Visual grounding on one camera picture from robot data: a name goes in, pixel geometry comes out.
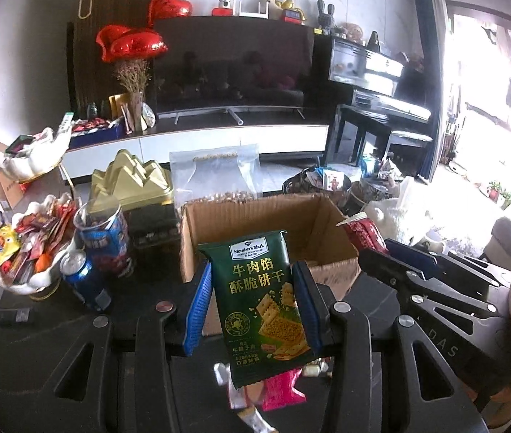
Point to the black television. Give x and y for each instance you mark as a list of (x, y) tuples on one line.
[(232, 63)]

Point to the white stand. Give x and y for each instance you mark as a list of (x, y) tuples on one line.
[(242, 11)]

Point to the blue soda can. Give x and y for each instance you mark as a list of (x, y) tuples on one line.
[(86, 282)]

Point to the person's right hand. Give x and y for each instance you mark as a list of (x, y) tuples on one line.
[(506, 405)]

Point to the potted plants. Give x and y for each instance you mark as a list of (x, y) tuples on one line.
[(499, 194)]

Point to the white plush sheep toy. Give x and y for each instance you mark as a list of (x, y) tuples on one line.
[(395, 221)]

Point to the cardboard box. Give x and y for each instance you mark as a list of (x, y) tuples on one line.
[(255, 216), (0, 185)]

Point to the small black object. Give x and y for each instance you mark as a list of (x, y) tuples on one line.
[(11, 317)]

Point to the red heart foil balloon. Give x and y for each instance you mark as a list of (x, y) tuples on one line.
[(133, 45), (169, 7)]

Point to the black gift box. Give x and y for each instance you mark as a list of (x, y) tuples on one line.
[(156, 230)]

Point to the black upright piano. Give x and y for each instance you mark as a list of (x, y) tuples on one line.
[(372, 72)]

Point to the white television cabinet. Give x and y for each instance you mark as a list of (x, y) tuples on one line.
[(192, 142)]

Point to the white shell bowl of snacks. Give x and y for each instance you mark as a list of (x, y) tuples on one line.
[(43, 243)]

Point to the white security camera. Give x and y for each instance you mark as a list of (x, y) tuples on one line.
[(224, 5)]

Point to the pink snack packet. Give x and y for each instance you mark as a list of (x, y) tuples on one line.
[(282, 392)]

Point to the blue snack cup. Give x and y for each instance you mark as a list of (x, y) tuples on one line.
[(106, 243)]

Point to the blue tray of snacks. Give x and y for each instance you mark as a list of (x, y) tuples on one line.
[(102, 134)]

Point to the gold figurine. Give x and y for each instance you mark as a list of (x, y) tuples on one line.
[(284, 9)]

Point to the dried flower bouquet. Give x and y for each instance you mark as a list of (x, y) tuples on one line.
[(134, 81)]

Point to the piano bench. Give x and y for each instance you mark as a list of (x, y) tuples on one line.
[(411, 136)]

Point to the patterned bowl of snacks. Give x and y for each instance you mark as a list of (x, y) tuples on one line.
[(327, 180)]

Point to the flat cardboard box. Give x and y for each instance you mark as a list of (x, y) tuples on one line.
[(0, 185)]

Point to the pale snack packet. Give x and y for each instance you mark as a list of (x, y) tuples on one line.
[(239, 399)]

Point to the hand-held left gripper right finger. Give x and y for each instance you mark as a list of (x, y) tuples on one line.
[(307, 306)]

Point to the green snack packet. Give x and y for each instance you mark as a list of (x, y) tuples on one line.
[(255, 288)]

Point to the patterned bowl of packets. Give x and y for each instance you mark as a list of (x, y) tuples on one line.
[(368, 194)]

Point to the dark curtain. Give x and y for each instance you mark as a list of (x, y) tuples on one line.
[(433, 76)]

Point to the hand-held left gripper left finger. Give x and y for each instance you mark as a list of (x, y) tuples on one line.
[(196, 306)]

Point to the clear zip bag of nuts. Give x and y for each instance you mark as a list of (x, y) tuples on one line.
[(214, 176)]

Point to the gold mountain-shaped tin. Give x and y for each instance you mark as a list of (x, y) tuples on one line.
[(133, 180)]

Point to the red snack packet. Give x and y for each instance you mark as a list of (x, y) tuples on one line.
[(366, 234)]

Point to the teddy bear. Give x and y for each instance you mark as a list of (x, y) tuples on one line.
[(353, 31)]

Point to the black metronome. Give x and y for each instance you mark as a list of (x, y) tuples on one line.
[(373, 43)]

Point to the grey rabbit figurine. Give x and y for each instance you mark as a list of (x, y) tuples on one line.
[(325, 18)]

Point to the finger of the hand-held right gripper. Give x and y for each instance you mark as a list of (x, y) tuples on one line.
[(381, 266), (413, 255)]

